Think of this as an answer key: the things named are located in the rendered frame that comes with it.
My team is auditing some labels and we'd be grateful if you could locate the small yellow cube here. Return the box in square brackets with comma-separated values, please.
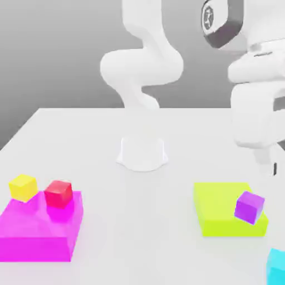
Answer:
[8, 174, 39, 203]

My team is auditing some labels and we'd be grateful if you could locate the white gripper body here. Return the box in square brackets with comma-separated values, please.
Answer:
[230, 82, 285, 149]

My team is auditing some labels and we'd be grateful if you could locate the small cyan cube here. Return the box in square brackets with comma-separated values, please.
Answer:
[266, 247, 285, 285]

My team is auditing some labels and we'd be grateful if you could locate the small red cube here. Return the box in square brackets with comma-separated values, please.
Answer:
[43, 179, 73, 210]

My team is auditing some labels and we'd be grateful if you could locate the large magenta box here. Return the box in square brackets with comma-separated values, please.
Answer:
[0, 190, 85, 263]

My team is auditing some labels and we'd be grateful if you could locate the small purple cube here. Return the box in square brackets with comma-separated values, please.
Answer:
[233, 190, 266, 225]

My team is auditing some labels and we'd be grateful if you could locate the large lime box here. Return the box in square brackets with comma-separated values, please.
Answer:
[193, 182, 269, 237]

